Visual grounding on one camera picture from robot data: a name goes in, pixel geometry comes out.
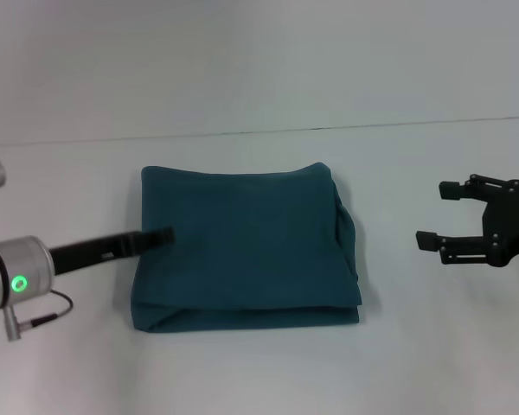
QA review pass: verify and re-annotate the left arm plug with cable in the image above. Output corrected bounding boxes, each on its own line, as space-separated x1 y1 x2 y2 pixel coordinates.
3 290 75 342

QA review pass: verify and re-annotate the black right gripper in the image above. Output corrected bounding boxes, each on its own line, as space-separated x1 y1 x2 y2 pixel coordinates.
415 173 519 269

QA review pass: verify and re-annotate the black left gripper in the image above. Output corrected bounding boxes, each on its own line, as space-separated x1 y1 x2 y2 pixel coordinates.
47 226 176 277

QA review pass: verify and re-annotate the teal t-shirt with FREE print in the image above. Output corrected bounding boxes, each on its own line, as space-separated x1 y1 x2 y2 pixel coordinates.
129 161 363 334

